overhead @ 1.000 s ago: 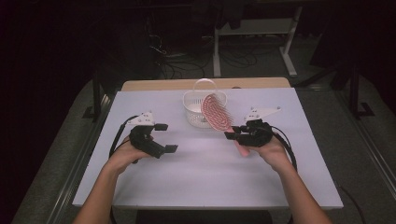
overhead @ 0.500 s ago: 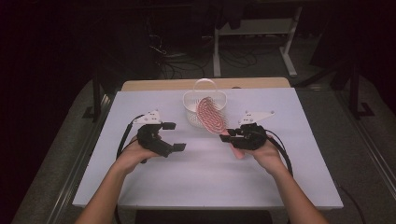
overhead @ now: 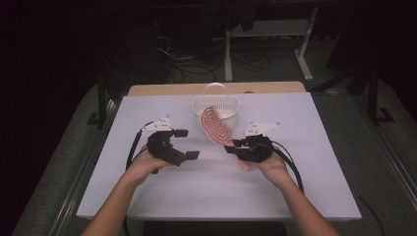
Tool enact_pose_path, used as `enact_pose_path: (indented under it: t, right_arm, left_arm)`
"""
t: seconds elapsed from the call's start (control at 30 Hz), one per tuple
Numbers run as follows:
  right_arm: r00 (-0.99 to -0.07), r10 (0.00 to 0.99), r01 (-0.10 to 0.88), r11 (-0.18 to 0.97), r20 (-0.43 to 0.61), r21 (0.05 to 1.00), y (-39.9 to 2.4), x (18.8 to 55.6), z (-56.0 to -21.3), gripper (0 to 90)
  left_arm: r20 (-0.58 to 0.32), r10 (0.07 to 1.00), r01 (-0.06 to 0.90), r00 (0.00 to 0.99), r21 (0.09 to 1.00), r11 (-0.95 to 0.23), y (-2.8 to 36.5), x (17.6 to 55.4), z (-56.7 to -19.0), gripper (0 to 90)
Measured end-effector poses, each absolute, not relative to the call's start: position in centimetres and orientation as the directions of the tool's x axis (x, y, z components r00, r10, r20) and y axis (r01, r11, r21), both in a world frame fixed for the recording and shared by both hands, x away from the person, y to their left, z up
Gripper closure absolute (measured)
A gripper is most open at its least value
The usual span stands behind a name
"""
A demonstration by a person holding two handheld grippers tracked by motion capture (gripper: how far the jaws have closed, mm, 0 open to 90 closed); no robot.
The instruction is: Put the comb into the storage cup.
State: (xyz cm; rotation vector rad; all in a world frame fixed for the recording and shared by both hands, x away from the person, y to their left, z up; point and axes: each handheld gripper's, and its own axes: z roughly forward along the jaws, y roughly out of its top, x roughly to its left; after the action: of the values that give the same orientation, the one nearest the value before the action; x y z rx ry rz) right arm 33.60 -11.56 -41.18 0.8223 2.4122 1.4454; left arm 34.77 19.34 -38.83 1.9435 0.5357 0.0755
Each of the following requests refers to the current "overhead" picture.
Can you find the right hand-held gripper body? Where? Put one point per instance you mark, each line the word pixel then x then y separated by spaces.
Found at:
pixel 257 147

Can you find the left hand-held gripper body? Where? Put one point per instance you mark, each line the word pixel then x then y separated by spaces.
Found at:
pixel 160 146

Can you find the pink hairbrush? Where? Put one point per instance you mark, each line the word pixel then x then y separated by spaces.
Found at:
pixel 213 126

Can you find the white plastic basket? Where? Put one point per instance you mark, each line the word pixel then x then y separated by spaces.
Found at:
pixel 226 108

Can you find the person's left hand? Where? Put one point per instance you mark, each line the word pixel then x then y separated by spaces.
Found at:
pixel 144 167

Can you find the person's right hand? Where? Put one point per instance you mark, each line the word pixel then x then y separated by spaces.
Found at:
pixel 273 170

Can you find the wooden table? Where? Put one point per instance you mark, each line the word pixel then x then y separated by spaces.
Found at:
pixel 170 89

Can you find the black metal stand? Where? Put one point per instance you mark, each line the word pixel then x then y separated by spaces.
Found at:
pixel 102 105
pixel 373 98

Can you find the dark hanging cloth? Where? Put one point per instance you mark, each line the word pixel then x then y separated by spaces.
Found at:
pixel 242 14

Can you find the metal floor rail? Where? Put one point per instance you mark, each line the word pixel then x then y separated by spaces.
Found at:
pixel 82 177
pixel 390 160

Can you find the white desk frame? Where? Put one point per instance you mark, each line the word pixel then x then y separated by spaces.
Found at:
pixel 268 28

